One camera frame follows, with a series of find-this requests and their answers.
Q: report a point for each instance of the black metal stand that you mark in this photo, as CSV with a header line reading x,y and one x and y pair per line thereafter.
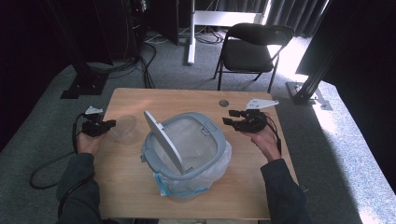
x,y
82,84
306,90

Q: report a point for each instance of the grey trash can white lid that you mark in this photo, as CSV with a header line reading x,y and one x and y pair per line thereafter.
x,y
186,143

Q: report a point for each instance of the white desk frame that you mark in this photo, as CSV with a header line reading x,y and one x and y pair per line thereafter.
x,y
191,37

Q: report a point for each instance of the person's left hand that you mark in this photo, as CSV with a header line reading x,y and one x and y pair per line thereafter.
x,y
88,144

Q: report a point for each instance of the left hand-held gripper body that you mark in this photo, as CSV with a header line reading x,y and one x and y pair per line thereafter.
x,y
92,126

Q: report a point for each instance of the grey curtain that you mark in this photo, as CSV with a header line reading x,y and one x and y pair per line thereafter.
x,y
280,12

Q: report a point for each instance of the person's right hand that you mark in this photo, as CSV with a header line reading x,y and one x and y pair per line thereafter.
x,y
266,141

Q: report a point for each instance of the black folding chair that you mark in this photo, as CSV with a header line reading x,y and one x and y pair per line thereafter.
x,y
249,53

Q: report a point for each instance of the dark equipment rack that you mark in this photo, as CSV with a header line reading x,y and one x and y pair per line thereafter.
x,y
155,21

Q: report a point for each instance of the grey tape strip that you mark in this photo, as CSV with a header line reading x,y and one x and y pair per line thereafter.
x,y
304,187

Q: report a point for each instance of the clear plastic cup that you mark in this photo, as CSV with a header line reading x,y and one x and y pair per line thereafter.
x,y
124,129

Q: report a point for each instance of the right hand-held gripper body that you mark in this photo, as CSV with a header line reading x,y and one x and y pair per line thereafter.
x,y
253,119

